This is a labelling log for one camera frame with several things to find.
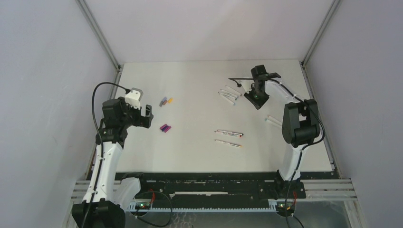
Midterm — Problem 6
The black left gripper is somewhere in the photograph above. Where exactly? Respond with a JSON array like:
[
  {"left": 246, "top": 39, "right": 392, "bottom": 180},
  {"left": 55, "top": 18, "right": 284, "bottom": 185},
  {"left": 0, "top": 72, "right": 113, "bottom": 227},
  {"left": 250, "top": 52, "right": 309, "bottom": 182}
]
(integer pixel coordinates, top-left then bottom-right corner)
[{"left": 119, "top": 97, "right": 153, "bottom": 129}]

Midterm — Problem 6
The grey pen cap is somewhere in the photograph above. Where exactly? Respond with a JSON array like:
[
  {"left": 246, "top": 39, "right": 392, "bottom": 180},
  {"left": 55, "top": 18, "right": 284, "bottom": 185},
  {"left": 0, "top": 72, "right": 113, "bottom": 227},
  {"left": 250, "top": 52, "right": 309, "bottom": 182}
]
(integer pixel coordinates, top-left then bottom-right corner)
[{"left": 159, "top": 97, "right": 167, "bottom": 107}]

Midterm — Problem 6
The white red marker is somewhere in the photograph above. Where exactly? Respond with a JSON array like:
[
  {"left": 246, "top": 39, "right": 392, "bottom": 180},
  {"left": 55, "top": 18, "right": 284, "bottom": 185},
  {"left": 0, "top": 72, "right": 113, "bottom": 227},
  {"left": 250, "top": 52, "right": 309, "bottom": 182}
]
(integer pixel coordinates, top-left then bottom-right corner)
[{"left": 215, "top": 131, "right": 243, "bottom": 138}]

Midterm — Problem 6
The white yellow marker pen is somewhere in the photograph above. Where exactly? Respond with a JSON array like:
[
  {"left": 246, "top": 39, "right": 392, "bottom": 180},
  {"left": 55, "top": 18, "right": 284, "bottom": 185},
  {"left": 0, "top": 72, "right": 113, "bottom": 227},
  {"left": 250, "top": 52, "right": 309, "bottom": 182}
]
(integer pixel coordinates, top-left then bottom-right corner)
[{"left": 214, "top": 139, "right": 242, "bottom": 148}]

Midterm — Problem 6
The white blue capped marker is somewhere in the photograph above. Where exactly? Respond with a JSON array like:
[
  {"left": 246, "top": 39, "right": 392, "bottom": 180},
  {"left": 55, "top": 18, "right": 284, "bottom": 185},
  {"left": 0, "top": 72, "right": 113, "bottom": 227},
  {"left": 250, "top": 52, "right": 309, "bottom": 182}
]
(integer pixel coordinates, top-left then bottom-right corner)
[{"left": 265, "top": 118, "right": 282, "bottom": 128}]

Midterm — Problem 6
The white green marker pen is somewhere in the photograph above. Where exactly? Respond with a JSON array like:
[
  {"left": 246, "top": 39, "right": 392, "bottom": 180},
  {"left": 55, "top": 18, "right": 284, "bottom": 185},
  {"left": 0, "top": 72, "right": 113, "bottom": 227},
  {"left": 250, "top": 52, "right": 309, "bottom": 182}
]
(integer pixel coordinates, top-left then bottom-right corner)
[{"left": 219, "top": 92, "right": 237, "bottom": 101}]

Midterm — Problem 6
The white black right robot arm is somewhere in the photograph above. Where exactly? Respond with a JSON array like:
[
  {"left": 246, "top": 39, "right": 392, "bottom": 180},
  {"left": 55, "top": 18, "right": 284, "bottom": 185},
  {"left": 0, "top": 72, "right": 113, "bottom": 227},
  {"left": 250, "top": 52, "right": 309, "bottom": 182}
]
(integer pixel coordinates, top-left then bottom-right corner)
[{"left": 240, "top": 65, "right": 320, "bottom": 198}]

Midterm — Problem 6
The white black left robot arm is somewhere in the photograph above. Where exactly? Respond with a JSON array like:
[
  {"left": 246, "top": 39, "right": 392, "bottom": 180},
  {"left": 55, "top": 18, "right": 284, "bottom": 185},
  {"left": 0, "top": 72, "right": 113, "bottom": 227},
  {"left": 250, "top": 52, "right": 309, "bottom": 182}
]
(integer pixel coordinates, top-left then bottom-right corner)
[{"left": 71, "top": 97, "right": 154, "bottom": 228}]

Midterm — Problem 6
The plain white marker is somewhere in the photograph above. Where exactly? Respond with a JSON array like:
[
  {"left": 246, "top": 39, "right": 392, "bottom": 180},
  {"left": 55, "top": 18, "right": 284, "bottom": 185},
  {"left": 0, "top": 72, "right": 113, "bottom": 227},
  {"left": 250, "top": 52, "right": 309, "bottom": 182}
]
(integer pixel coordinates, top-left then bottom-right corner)
[{"left": 268, "top": 115, "right": 282, "bottom": 125}]

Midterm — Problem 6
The left controller board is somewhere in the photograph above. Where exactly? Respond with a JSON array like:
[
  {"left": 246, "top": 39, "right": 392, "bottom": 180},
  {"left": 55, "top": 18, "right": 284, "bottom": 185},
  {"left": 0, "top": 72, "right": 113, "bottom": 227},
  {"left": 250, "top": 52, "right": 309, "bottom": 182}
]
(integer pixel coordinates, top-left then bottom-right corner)
[{"left": 134, "top": 202, "right": 152, "bottom": 210}]

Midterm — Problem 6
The controller board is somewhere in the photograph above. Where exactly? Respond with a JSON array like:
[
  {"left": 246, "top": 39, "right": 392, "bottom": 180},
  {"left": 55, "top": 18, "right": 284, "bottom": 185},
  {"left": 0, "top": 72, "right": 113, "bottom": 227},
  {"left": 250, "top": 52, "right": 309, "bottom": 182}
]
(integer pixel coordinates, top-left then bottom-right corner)
[
  {"left": 276, "top": 203, "right": 295, "bottom": 211},
  {"left": 134, "top": 202, "right": 152, "bottom": 210}
]

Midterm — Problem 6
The right controller board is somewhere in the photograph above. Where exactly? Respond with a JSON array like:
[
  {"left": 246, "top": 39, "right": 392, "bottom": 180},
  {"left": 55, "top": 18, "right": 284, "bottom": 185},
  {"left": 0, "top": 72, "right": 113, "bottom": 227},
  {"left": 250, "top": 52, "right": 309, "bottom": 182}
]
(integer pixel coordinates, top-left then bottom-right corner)
[{"left": 276, "top": 203, "right": 295, "bottom": 211}]

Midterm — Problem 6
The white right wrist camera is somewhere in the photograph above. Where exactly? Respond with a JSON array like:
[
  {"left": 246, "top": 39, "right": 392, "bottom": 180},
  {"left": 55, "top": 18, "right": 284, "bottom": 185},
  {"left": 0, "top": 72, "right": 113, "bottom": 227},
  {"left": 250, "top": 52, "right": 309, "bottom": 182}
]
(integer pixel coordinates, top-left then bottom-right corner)
[{"left": 237, "top": 78, "right": 254, "bottom": 90}]

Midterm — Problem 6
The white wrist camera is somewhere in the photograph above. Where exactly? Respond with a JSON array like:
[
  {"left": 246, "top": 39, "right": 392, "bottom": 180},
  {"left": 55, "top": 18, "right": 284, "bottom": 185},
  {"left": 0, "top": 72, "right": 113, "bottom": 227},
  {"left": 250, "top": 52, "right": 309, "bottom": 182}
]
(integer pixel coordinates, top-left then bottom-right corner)
[
  {"left": 237, "top": 78, "right": 254, "bottom": 90},
  {"left": 125, "top": 88, "right": 143, "bottom": 110}
]

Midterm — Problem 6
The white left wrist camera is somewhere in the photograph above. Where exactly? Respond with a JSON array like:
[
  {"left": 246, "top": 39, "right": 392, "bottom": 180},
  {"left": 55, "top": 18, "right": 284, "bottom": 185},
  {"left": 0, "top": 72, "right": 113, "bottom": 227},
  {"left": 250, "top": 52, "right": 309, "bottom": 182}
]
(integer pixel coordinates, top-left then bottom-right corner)
[{"left": 125, "top": 88, "right": 143, "bottom": 110}]

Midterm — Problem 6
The aluminium frame rail right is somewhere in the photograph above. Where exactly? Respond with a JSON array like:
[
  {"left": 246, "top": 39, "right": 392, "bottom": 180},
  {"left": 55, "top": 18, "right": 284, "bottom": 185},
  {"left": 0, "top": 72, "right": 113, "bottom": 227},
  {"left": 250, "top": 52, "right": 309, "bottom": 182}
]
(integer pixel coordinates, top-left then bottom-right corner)
[{"left": 300, "top": 0, "right": 343, "bottom": 171}]

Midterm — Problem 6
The aluminium frame rail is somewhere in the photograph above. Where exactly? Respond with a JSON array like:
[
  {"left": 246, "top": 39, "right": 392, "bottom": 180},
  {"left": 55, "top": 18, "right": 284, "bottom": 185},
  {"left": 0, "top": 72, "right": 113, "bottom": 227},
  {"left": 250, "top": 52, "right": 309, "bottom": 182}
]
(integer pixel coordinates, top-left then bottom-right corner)
[
  {"left": 75, "top": 0, "right": 122, "bottom": 84},
  {"left": 300, "top": 0, "right": 343, "bottom": 171}
]

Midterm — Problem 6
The white cable duct strip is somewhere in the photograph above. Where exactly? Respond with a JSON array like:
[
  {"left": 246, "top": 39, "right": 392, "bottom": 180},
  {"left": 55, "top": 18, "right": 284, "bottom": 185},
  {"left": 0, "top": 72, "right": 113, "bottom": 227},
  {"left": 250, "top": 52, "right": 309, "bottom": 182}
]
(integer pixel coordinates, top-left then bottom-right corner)
[{"left": 127, "top": 201, "right": 278, "bottom": 213}]

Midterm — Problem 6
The aluminium frame rail left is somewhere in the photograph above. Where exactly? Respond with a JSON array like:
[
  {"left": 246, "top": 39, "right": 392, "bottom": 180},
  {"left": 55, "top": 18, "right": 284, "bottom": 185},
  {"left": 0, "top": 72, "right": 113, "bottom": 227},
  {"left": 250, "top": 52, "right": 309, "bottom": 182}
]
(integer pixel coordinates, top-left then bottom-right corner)
[{"left": 75, "top": 0, "right": 122, "bottom": 84}]

